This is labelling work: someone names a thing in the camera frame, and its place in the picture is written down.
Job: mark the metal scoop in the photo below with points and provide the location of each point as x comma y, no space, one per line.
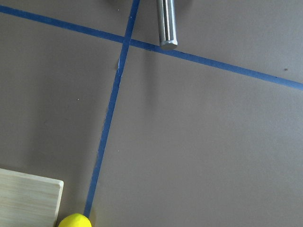
167,24

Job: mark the right yellow lemon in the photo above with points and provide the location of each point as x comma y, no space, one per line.
75,220

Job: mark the wooden cutting board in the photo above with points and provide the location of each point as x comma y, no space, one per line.
29,200

